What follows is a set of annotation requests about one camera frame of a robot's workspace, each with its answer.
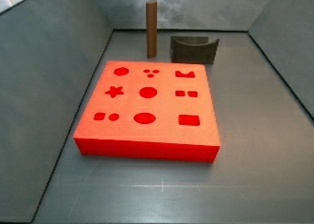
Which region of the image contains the brown oval peg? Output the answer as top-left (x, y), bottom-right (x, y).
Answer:
top-left (146, 0), bottom-right (158, 58)

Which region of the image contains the dark grey curved bracket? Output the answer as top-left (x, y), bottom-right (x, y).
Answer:
top-left (171, 36), bottom-right (219, 64)

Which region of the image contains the red shape sorting board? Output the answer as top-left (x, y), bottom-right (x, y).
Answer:
top-left (73, 61), bottom-right (220, 162)

